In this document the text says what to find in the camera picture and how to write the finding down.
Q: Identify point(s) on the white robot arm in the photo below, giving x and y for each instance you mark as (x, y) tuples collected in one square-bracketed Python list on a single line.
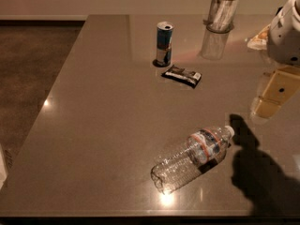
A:
[(283, 43)]

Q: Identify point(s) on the clear plastic water bottle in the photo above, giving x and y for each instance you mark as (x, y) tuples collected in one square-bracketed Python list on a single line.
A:
[(202, 151)]

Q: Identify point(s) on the black snack bar wrapper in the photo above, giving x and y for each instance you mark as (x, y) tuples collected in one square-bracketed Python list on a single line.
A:
[(190, 78)]

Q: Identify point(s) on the blue silver energy drink can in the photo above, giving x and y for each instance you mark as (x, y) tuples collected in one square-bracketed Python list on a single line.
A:
[(164, 43)]

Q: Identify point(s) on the clear glass utensil holder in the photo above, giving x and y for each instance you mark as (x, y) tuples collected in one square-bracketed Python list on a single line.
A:
[(221, 14)]

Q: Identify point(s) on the yellow snack packet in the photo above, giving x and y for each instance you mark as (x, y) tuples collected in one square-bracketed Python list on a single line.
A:
[(259, 41)]

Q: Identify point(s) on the white object at left edge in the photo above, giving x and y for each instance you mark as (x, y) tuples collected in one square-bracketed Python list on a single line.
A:
[(3, 167)]

